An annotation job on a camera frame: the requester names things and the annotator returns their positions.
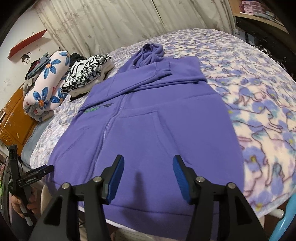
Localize row of pink boxes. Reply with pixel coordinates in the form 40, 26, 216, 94
240, 0, 276, 16

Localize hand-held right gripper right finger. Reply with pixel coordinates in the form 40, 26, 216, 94
173, 155, 266, 241

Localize orange wooden headboard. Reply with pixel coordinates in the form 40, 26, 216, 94
0, 88, 39, 152

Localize purple floral bed blanket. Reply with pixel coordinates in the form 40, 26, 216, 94
31, 28, 296, 218

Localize light blue bed sheet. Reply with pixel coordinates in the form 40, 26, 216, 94
21, 121, 51, 168

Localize black and white printed garment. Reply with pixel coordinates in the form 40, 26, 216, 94
61, 54, 112, 93

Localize red wall shelf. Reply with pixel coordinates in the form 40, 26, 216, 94
9, 29, 48, 60

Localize cream patterned curtain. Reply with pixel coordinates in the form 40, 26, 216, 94
35, 0, 234, 61

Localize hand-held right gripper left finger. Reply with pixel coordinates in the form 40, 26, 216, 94
29, 154, 125, 241

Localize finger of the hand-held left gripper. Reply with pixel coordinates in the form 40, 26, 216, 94
25, 165, 55, 180

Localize wooden shelf unit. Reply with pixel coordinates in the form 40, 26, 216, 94
228, 0, 290, 32

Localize black clothes heap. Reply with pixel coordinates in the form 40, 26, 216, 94
69, 53, 82, 68

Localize purple zip hoodie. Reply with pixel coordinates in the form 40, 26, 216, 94
44, 43, 245, 232

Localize face wall sticker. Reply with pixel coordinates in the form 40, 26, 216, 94
20, 52, 32, 65

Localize rolled pink blue-flower quilt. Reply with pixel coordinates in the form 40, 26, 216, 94
23, 50, 71, 122

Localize grey denim jeans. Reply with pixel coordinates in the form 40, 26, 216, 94
25, 53, 51, 80

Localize light blue chair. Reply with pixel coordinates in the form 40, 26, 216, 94
270, 199, 296, 241

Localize white labelled box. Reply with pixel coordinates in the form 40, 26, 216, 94
232, 28, 248, 39

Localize grey crumpled garment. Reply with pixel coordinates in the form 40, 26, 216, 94
22, 79, 39, 98

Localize person's left hand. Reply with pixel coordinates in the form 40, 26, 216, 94
10, 185, 41, 223

